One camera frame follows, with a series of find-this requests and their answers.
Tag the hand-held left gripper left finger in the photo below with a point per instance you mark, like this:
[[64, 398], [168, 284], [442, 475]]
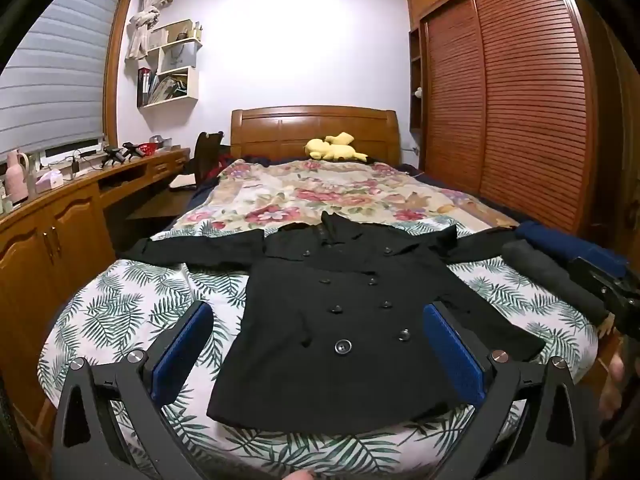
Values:
[[182, 355]]

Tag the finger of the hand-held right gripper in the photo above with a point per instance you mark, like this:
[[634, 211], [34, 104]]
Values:
[[592, 280]]

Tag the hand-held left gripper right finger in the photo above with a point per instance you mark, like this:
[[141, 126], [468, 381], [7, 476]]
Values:
[[452, 355]]

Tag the black button coat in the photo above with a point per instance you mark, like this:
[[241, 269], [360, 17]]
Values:
[[325, 350]]

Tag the person's right hand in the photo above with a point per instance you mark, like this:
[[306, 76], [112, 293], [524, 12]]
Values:
[[610, 400]]

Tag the folded grey garment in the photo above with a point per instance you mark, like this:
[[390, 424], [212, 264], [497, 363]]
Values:
[[545, 275]]

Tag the folded navy garment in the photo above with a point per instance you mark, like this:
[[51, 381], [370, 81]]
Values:
[[545, 240]]

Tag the leaf print bed sheet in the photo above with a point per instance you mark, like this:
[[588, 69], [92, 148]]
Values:
[[125, 310]]

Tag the wooden door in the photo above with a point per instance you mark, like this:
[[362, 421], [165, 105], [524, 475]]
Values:
[[617, 150]]

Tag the wooden desk cabinet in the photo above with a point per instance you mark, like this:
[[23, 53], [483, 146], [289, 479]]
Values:
[[55, 250]]

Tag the white paper sheet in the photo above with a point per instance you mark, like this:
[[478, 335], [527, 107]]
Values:
[[182, 183]]

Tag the wooden louvered wardrobe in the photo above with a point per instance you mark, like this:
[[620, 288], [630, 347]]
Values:
[[525, 100]]

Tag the floral blanket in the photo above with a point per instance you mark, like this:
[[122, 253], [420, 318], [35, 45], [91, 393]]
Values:
[[300, 195]]

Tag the dark wooden chair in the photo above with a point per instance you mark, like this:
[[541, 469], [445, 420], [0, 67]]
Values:
[[205, 155]]

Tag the red basket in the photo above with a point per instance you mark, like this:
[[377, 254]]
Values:
[[148, 149]]

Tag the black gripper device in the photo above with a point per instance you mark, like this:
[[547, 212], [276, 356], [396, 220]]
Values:
[[117, 155]]

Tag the pink tissue box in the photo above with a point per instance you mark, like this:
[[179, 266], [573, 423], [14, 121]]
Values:
[[49, 182]]

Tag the yellow plush toy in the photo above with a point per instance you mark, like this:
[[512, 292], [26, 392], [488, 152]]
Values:
[[332, 150]]

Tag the pink vase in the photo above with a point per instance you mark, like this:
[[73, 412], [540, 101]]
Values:
[[16, 180]]

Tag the wooden bed headboard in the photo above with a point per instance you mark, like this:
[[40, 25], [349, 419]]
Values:
[[280, 130]]

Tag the row of books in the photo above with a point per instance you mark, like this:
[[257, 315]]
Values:
[[160, 90]]

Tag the grey paper bag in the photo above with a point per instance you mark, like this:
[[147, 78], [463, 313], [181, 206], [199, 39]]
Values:
[[177, 57]]

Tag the grey window blind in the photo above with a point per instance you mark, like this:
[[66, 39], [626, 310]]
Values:
[[55, 75]]

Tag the tied beige curtain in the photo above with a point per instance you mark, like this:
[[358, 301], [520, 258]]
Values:
[[142, 25]]

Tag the white wall shelf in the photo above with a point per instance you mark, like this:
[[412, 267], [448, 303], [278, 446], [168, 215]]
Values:
[[192, 85]]

